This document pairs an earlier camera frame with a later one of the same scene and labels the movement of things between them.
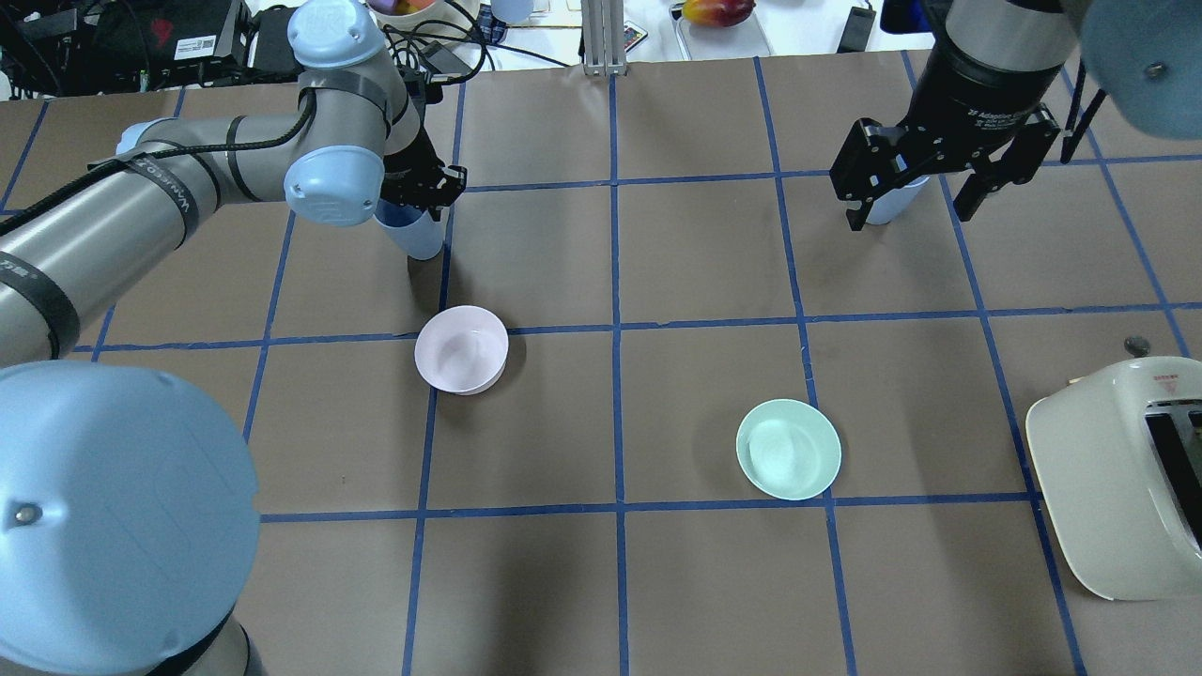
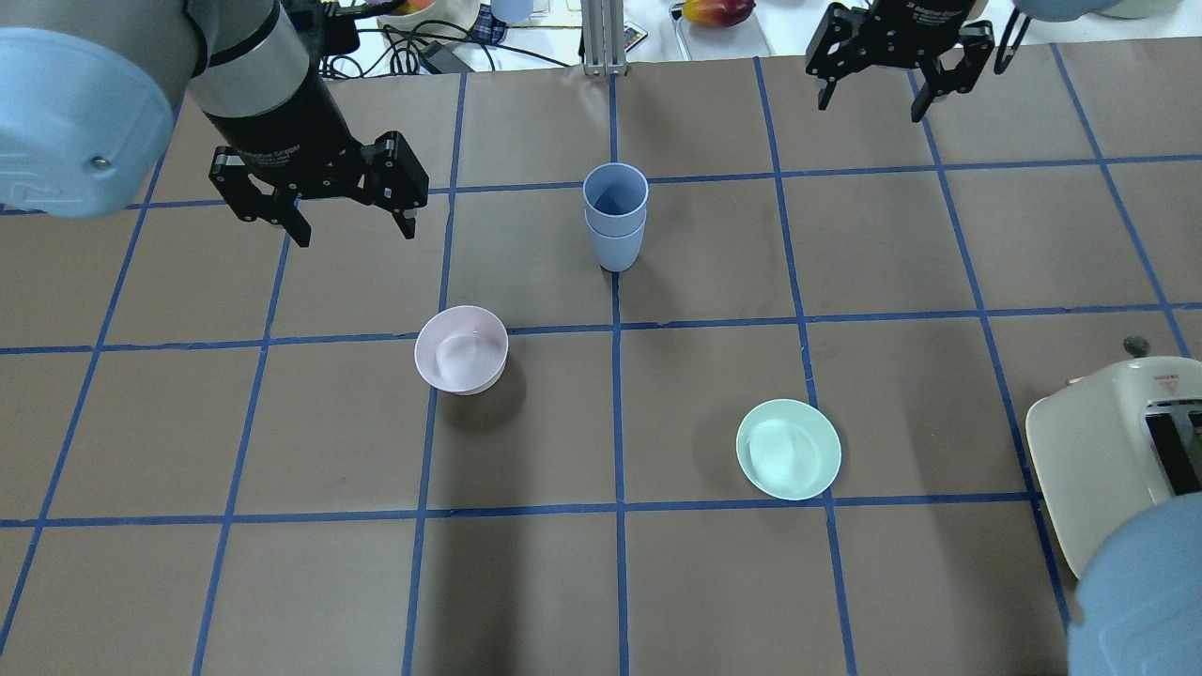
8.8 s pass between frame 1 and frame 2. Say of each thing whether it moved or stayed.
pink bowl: stayed
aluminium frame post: stayed
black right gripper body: moved
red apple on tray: stayed
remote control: stayed
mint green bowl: stayed
